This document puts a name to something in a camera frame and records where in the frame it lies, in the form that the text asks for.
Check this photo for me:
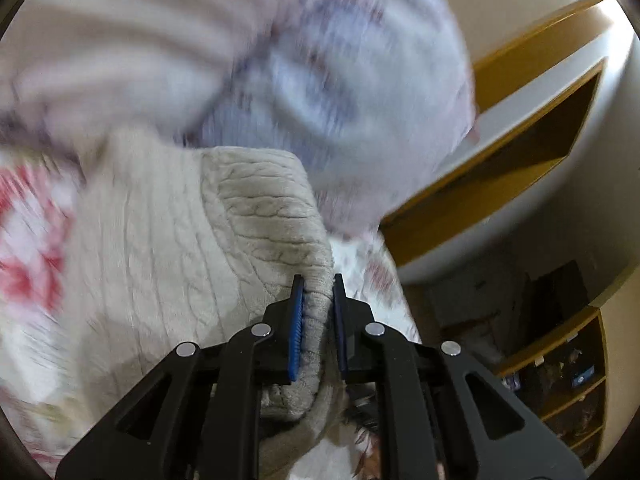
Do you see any dark box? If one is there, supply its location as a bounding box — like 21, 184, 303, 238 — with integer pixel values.
522, 259, 592, 333

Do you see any wooden headboard shelf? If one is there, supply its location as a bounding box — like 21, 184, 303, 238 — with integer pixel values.
377, 0, 640, 286

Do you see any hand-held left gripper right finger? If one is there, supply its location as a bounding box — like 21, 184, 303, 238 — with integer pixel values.
331, 274, 587, 480

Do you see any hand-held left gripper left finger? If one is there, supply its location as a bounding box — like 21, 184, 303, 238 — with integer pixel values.
55, 274, 307, 480

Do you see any bluish lavender-print pillow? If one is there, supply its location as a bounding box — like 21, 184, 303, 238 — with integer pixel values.
185, 0, 483, 246

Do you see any beige cable-knit sweater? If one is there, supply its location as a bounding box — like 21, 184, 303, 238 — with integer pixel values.
60, 127, 351, 480

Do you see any floral bedsheet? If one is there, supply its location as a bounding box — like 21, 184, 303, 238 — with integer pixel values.
0, 145, 423, 480

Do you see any wooden shelf unit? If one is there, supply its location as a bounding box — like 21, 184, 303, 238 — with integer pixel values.
494, 305, 610, 472

